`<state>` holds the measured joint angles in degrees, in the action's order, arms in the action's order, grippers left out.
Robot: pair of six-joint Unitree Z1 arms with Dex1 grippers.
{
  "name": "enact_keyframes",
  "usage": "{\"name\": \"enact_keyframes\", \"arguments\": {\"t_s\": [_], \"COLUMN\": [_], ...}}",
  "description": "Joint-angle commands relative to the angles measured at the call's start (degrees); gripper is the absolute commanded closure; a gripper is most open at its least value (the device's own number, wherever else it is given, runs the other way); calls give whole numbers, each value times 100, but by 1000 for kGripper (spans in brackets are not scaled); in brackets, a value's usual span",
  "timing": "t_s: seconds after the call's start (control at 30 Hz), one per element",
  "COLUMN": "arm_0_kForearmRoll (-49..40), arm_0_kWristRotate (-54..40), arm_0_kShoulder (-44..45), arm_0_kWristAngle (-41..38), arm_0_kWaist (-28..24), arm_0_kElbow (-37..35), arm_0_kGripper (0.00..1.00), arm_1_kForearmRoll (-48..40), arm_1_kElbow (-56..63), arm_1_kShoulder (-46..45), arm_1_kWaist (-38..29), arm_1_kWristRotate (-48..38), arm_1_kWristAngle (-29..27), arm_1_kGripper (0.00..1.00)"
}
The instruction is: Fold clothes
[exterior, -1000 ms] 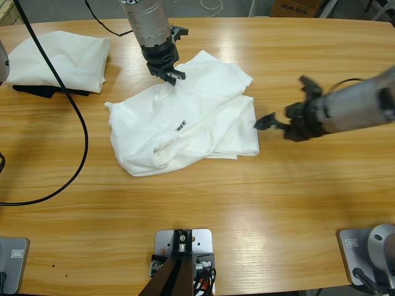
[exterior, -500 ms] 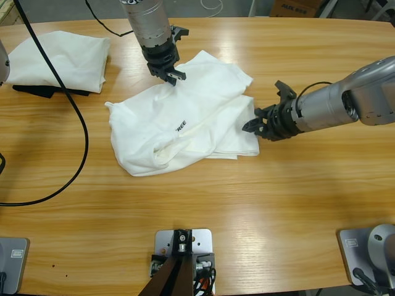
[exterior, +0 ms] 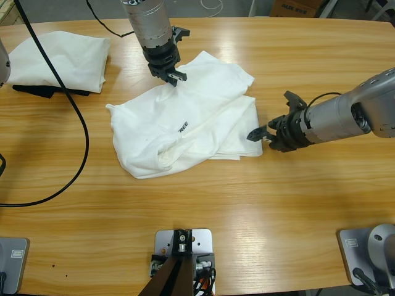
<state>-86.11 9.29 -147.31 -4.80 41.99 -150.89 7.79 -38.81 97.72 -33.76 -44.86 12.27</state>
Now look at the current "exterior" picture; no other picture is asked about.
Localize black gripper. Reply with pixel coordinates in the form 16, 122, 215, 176
142, 39, 188, 89
246, 108, 311, 154

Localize white printed t-shirt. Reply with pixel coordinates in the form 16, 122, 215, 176
105, 50, 264, 180

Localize white garment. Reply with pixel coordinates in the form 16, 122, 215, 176
6, 30, 111, 94

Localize black garment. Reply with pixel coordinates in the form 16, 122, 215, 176
12, 83, 92, 99

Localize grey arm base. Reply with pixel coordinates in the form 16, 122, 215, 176
335, 224, 395, 287
0, 236, 31, 295

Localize brown cardboard box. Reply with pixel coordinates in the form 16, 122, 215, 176
270, 0, 318, 19

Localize black clamp block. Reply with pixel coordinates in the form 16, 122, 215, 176
191, 252, 216, 280
150, 252, 169, 277

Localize wooden crate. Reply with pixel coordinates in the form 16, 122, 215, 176
0, 0, 29, 27

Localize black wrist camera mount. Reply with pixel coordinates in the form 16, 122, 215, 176
170, 25, 191, 44
283, 90, 308, 115

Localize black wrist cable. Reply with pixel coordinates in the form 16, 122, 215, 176
306, 91, 343, 109
85, 0, 136, 38

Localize white cable loop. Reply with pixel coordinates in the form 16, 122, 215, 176
199, 0, 223, 15

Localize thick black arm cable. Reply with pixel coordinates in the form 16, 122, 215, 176
0, 0, 90, 207

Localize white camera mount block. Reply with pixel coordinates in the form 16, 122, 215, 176
154, 228, 214, 296

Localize white metal frame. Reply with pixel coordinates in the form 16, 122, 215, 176
317, 0, 340, 19

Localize orange and black cables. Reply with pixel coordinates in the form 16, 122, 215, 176
193, 268, 218, 296

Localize dark camera post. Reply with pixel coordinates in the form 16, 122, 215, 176
137, 228, 198, 296

